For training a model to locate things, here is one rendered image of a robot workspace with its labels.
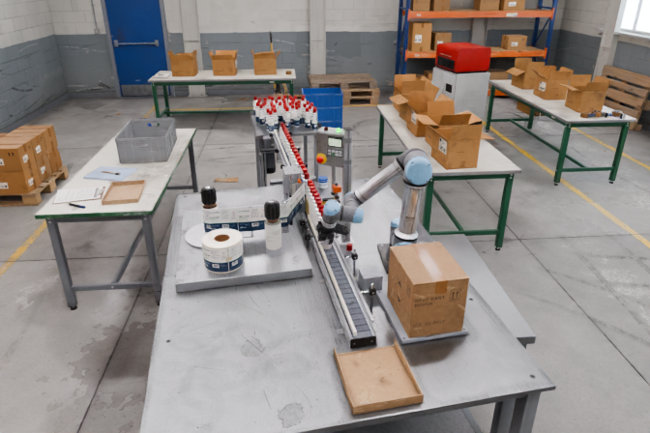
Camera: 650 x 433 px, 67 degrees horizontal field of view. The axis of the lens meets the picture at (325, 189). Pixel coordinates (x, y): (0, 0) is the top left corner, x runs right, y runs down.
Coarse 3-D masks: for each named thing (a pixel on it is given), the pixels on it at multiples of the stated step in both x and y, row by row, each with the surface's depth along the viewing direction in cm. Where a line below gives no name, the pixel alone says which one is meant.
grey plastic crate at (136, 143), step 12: (132, 120) 449; (144, 120) 450; (156, 120) 452; (168, 120) 454; (120, 132) 411; (132, 132) 449; (144, 132) 455; (156, 132) 456; (168, 132) 418; (120, 144) 398; (132, 144) 399; (144, 144) 450; (156, 144) 402; (168, 144) 416; (120, 156) 401; (132, 156) 403; (144, 156) 404; (156, 156) 406; (168, 156) 412
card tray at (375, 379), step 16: (336, 352) 194; (352, 352) 199; (368, 352) 199; (384, 352) 199; (400, 352) 195; (352, 368) 191; (368, 368) 191; (384, 368) 191; (400, 368) 191; (352, 384) 184; (368, 384) 184; (384, 384) 184; (400, 384) 184; (416, 384) 180; (352, 400) 177; (368, 400) 177; (384, 400) 172; (400, 400) 174; (416, 400) 175
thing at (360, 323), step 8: (312, 232) 282; (328, 256) 258; (336, 256) 258; (336, 264) 251; (328, 272) 244; (336, 272) 244; (336, 280) 237; (344, 280) 237; (344, 288) 232; (344, 296) 226; (352, 296) 226; (352, 304) 220; (352, 312) 215; (360, 312) 215; (352, 320) 211; (360, 320) 210; (360, 328) 206; (368, 328) 206; (352, 336) 204; (360, 336) 201; (368, 336) 201
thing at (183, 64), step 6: (168, 54) 742; (180, 54) 774; (186, 54) 774; (192, 54) 745; (174, 60) 744; (180, 60) 744; (186, 60) 745; (192, 60) 747; (174, 66) 748; (180, 66) 748; (186, 66) 748; (192, 66) 749; (174, 72) 752; (180, 72) 752; (186, 72) 753; (192, 72) 753
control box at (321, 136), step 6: (318, 132) 260; (324, 132) 259; (330, 132) 258; (336, 132) 258; (342, 132) 258; (318, 138) 261; (324, 138) 260; (342, 138) 256; (318, 144) 263; (324, 144) 261; (342, 144) 257; (318, 150) 264; (324, 150) 263; (342, 150) 258; (318, 156) 265; (324, 156) 264; (330, 156) 263; (342, 156) 260; (324, 162) 265; (330, 162) 264; (336, 162) 263; (342, 162) 261
